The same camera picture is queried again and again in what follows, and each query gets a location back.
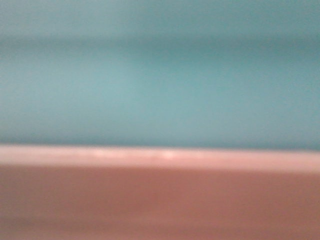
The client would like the pink plastic box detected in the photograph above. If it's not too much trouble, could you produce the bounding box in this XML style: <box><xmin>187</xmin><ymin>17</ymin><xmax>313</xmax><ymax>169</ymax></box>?
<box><xmin>0</xmin><ymin>145</ymin><xmax>320</xmax><ymax>240</ymax></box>

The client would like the light blue plastic box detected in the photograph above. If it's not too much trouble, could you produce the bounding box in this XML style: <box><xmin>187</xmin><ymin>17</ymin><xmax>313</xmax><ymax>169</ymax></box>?
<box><xmin>0</xmin><ymin>0</ymin><xmax>320</xmax><ymax>150</ymax></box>

